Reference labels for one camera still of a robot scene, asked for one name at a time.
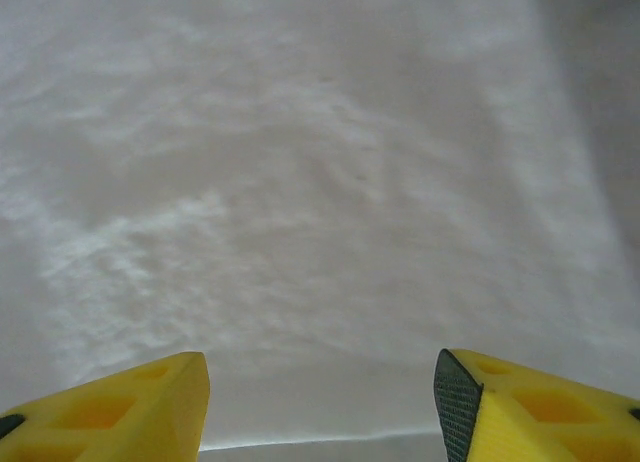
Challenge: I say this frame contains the white printed t-shirt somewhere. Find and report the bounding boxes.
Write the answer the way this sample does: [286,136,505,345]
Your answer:
[0,0,627,451]

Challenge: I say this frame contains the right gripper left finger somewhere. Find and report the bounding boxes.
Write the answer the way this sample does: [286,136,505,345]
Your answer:
[0,351,209,462]

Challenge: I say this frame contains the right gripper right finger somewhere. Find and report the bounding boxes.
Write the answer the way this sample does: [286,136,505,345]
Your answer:
[433,347,640,462]

